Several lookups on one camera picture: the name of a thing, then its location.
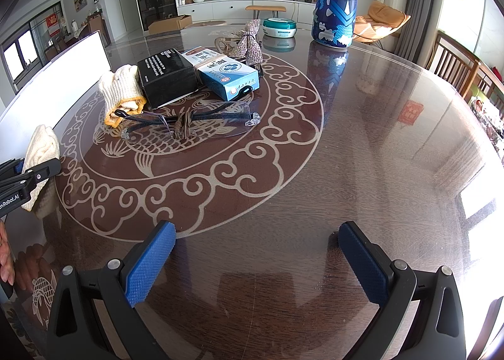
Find clear safety glasses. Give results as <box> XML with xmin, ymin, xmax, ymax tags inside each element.
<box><xmin>115</xmin><ymin>101</ymin><xmax>261</xmax><ymax>141</ymax></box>

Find white tv cabinet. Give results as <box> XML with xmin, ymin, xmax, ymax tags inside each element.
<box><xmin>178</xmin><ymin>0</ymin><xmax>315</xmax><ymax>29</ymax></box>

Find blue white medicine box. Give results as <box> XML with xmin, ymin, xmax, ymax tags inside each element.
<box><xmin>182</xmin><ymin>47</ymin><xmax>260</xmax><ymax>101</ymax></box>

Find white storage bin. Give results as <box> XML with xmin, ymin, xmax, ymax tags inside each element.
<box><xmin>0</xmin><ymin>31</ymin><xmax>110</xmax><ymax>162</ymax></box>

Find cream knitted glove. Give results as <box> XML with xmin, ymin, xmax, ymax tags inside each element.
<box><xmin>22</xmin><ymin>124</ymin><xmax>60</xmax><ymax>212</ymax></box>

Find rhinestone bow hair clip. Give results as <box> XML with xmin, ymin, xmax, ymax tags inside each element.
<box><xmin>215</xmin><ymin>19</ymin><xmax>263</xmax><ymax>76</ymax></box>

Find wooden dining chair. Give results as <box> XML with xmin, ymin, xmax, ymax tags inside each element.
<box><xmin>426</xmin><ymin>31</ymin><xmax>503</xmax><ymax>111</ymax></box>

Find cream glove yellow cuff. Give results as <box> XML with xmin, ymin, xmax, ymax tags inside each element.
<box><xmin>98</xmin><ymin>65</ymin><xmax>147</xmax><ymax>128</ymax></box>

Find brown hair tie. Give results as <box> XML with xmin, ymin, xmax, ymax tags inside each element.
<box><xmin>172</xmin><ymin>110</ymin><xmax>196</xmax><ymax>142</ymax></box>

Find wooden bench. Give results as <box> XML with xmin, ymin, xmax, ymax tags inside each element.
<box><xmin>245</xmin><ymin>5</ymin><xmax>286</xmax><ymax>19</ymax></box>

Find teal white round container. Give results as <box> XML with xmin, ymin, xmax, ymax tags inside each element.
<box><xmin>262</xmin><ymin>18</ymin><xmax>297</xmax><ymax>39</ymax></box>

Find orange lounge chair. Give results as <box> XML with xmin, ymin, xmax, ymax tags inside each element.
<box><xmin>352</xmin><ymin>1</ymin><xmax>411</xmax><ymax>48</ymax></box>

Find black box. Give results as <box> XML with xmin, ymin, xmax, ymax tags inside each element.
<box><xmin>138</xmin><ymin>48</ymin><xmax>202</xmax><ymax>109</ymax></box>

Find person's hand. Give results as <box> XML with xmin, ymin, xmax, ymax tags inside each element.
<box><xmin>0</xmin><ymin>220</ymin><xmax>14</xmax><ymax>286</ymax></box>

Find cardboard box on floor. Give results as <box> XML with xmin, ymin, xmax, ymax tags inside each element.
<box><xmin>148</xmin><ymin>14</ymin><xmax>192</xmax><ymax>35</ymax></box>

